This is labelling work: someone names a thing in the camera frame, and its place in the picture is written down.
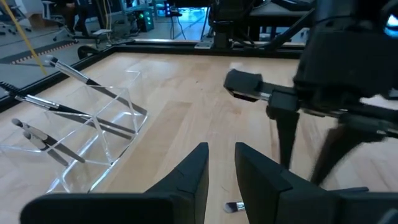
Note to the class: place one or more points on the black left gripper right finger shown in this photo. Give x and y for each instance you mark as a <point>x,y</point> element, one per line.
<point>264,193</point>

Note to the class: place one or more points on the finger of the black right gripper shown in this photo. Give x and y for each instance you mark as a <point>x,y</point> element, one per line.
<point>286,137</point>
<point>339,146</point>

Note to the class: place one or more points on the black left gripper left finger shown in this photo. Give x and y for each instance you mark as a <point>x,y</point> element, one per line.
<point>186,193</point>

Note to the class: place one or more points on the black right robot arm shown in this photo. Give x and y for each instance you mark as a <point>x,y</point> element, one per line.
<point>222,28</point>

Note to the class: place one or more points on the clear acrylic organizer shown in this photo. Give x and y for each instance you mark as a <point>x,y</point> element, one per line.
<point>105,149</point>

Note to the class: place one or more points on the silver mounting plate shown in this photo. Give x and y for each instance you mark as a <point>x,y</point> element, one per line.
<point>203,45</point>

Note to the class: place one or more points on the computer tower blue lights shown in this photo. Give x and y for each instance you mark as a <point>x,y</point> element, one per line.
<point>172,9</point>

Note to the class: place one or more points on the computer tower green lights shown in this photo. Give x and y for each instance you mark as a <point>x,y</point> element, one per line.
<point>145,20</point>

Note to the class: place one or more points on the person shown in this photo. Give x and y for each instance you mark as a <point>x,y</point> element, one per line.
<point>71,15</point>

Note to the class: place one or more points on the black aluminium table frame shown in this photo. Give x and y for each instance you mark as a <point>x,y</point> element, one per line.
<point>186,49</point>

